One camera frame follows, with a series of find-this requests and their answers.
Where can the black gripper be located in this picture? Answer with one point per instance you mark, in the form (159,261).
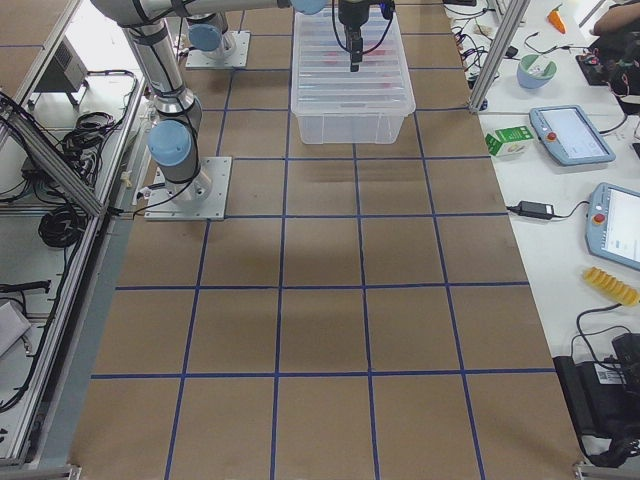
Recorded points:
(351,13)

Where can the clear plastic storage box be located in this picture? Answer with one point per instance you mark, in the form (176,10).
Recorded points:
(331,103)

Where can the black box device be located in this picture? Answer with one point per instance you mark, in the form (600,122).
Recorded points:
(603,400)

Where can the green blue bowl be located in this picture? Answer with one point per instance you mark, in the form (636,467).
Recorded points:
(534,71)

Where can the green white carton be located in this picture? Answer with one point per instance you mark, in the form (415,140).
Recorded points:
(508,141)

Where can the orange carrot toy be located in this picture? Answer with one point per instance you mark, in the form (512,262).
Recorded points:
(555,19)

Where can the upper blue teach pendant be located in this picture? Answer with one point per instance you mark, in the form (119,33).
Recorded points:
(569,136)

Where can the blue teach pendant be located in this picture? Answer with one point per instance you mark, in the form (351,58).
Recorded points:
(612,225)
(569,136)

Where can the black power adapter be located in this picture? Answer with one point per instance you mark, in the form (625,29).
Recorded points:
(530,209)

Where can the grey control cabinet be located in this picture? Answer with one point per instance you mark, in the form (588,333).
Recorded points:
(65,74)

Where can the lower blue teach pendant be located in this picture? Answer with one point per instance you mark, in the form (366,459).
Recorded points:
(612,225)

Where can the yellow toothed plastic part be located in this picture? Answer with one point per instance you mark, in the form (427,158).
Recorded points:
(611,286)

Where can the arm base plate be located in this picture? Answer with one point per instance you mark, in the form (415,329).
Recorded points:
(196,60)
(204,199)

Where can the aluminium frame post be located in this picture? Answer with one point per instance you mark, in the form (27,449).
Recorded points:
(502,40)

